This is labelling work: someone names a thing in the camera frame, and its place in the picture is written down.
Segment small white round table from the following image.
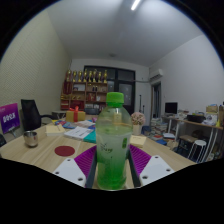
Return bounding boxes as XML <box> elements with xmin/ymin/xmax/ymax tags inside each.
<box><xmin>52</xmin><ymin>110</ymin><xmax>68</xmax><ymax>120</ymax></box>

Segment purple sign board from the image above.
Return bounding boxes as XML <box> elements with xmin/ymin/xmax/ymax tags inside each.
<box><xmin>0</xmin><ymin>102</ymin><xmax>21</xmax><ymax>135</ymax></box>

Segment white open booklet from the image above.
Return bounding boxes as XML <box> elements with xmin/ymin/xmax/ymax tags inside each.
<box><xmin>63</xmin><ymin>125</ymin><xmax>94</xmax><ymax>140</ymax></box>

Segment teal book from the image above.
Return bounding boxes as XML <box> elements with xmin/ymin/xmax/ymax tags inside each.
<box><xmin>83</xmin><ymin>129</ymin><xmax>98</xmax><ymax>144</ymax></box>

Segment flat round red coaster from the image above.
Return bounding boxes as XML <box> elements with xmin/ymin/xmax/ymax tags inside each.
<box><xmin>54</xmin><ymin>145</ymin><xmax>76</xmax><ymax>157</ymax></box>

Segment white air conditioner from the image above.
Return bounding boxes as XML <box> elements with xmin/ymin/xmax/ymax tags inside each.
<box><xmin>148</xmin><ymin>68</ymin><xmax>165</xmax><ymax>82</ymax></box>

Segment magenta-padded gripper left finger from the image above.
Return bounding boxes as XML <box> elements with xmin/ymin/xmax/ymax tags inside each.
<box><xmin>52</xmin><ymin>144</ymin><xmax>99</xmax><ymax>190</ymax></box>

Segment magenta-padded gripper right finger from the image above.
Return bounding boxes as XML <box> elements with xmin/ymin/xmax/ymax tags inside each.
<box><xmin>128</xmin><ymin>144</ymin><xmax>175</xmax><ymax>188</ymax></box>

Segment pale yellow notebook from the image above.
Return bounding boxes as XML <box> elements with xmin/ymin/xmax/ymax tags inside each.
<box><xmin>129</xmin><ymin>134</ymin><xmax>148</xmax><ymax>148</ymax></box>
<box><xmin>45</xmin><ymin>124</ymin><xmax>66</xmax><ymax>137</ymax></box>

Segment stainless steel cup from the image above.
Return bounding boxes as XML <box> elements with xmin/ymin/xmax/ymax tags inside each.
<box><xmin>23</xmin><ymin>130</ymin><xmax>39</xmax><ymax>148</ymax></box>

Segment pink flowers in white pot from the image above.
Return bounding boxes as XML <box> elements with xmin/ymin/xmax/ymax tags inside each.
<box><xmin>130</xmin><ymin>111</ymin><xmax>147</xmax><ymax>136</ymax></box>

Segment blue colourful book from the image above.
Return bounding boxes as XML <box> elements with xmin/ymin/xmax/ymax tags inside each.
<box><xmin>61</xmin><ymin>121</ymin><xmax>77</xmax><ymax>130</ymax></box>

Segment wooden side desk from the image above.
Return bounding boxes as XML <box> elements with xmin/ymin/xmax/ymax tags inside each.
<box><xmin>161</xmin><ymin>114</ymin><xmax>224</xmax><ymax>158</ymax></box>

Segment black office chair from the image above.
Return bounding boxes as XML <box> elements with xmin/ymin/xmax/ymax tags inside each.
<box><xmin>20</xmin><ymin>98</ymin><xmax>54</xmax><ymax>132</ymax></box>

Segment yellow gift box red ribbon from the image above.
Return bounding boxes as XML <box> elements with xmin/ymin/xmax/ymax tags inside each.
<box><xmin>65</xmin><ymin>105</ymin><xmax>87</xmax><ymax>123</ymax></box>

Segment wooden shelf unit with trophies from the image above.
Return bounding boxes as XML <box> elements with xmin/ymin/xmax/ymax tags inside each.
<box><xmin>60</xmin><ymin>69</ymin><xmax>109</xmax><ymax>113</ymax></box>

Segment black framed glass door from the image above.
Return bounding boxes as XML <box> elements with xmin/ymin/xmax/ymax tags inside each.
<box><xmin>83</xmin><ymin>65</ymin><xmax>137</xmax><ymax>114</ymax></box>

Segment white round stool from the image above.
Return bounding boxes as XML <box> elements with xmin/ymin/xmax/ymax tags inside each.
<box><xmin>188</xmin><ymin>139</ymin><xmax>208</xmax><ymax>161</ymax></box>

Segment stack of books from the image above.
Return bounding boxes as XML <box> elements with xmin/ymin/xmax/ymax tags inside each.
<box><xmin>149</xmin><ymin>117</ymin><xmax>171</xmax><ymax>139</ymax></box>

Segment black computer monitor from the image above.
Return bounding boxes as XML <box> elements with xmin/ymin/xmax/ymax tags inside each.
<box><xmin>164</xmin><ymin>101</ymin><xmax>179</xmax><ymax>116</ymax></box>

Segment green drink bottle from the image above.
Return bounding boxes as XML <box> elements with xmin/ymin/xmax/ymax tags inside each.
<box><xmin>95</xmin><ymin>91</ymin><xmax>134</xmax><ymax>191</ymax></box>

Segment ceiling tube light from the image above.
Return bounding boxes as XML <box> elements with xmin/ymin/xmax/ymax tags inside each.
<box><xmin>130</xmin><ymin>0</ymin><xmax>142</xmax><ymax>11</ymax></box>

